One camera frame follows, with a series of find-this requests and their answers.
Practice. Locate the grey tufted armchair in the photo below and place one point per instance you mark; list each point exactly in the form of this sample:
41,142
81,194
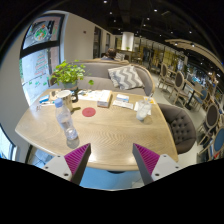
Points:
180,128

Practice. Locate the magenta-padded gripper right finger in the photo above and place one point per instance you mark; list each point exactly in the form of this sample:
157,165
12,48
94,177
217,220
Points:
147,159

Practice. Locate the person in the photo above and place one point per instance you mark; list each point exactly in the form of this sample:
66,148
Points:
110,54

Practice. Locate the window with tree drawing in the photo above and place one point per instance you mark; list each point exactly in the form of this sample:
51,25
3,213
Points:
36,73

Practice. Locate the green potted plant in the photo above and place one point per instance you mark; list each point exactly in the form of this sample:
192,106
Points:
68,73

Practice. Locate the food picture poster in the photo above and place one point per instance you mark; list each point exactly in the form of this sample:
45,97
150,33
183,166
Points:
41,31

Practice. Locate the grey zigzag pillow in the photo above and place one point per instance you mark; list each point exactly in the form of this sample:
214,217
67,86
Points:
126,77

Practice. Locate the white tube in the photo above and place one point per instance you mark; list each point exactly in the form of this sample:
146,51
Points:
47,103

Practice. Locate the silver blister pack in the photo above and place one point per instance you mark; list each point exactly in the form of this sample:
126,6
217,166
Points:
38,107

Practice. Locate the grey curved sofa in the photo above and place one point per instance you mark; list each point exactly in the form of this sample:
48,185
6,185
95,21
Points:
96,71

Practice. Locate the white napkin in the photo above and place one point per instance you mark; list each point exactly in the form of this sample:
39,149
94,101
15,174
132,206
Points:
136,106

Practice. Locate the brown wooden chair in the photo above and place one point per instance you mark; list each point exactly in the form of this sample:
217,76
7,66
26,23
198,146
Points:
52,81

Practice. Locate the small white and blue box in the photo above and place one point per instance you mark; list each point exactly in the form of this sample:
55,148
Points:
122,97

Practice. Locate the clear bottle with blue cap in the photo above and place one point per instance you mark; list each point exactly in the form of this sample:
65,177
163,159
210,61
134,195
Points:
65,121

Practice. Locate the white round pillar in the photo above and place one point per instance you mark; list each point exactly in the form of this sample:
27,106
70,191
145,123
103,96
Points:
127,41

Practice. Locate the flat round red coaster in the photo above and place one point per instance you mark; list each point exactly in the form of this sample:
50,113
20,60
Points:
89,112

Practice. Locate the printed white brochure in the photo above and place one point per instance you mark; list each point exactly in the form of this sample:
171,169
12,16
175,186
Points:
88,95

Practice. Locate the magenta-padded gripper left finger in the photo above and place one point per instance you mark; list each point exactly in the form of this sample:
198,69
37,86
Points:
77,159

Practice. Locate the white paper sachets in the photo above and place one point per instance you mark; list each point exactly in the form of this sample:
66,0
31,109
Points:
122,104

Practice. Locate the small yellow card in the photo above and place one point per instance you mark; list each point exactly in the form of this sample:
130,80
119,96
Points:
149,99

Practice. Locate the ceiling spot lights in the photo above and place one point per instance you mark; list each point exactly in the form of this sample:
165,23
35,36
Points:
105,2

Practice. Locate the group of wooden dining chairs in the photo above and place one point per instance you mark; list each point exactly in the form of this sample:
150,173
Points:
179,81

